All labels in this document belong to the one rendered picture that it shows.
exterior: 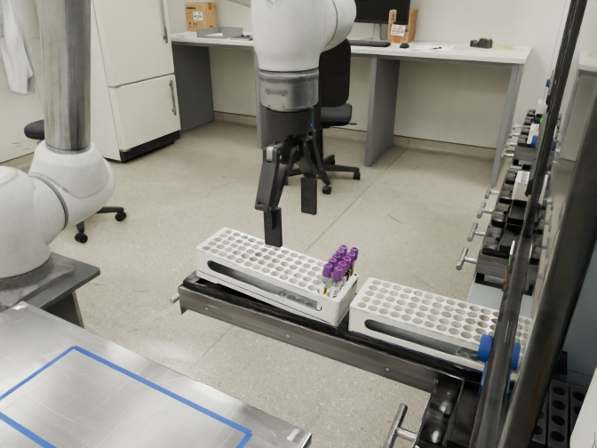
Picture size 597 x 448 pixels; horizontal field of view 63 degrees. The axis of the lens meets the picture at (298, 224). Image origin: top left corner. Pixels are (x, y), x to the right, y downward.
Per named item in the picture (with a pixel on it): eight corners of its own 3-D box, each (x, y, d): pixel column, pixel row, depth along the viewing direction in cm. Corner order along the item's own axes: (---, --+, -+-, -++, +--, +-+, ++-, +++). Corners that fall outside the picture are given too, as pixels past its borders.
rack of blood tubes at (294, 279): (354, 300, 91) (360, 274, 88) (334, 331, 83) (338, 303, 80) (224, 252, 102) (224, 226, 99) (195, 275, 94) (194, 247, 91)
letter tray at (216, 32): (197, 37, 410) (196, 29, 407) (218, 34, 439) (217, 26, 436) (223, 39, 401) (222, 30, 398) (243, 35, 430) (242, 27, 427)
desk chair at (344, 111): (274, 193, 340) (270, 34, 293) (287, 163, 396) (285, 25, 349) (360, 197, 334) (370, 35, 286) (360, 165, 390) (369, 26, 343)
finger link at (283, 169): (300, 148, 77) (297, 144, 76) (280, 213, 75) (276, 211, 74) (279, 144, 79) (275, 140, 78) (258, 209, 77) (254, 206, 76)
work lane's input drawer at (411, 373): (555, 385, 81) (569, 343, 77) (553, 448, 70) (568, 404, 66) (203, 276, 111) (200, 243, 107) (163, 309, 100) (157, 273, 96)
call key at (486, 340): (489, 351, 55) (494, 331, 54) (486, 368, 53) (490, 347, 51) (479, 348, 56) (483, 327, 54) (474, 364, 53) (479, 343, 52)
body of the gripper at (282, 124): (282, 98, 80) (282, 151, 84) (254, 109, 73) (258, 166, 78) (322, 101, 77) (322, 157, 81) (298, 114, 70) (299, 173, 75)
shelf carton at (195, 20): (187, 31, 460) (184, 2, 449) (199, 29, 475) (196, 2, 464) (205, 32, 451) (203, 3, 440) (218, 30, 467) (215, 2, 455)
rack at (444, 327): (540, 354, 78) (549, 324, 75) (537, 396, 70) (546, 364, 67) (366, 304, 90) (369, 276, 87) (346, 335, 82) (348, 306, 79)
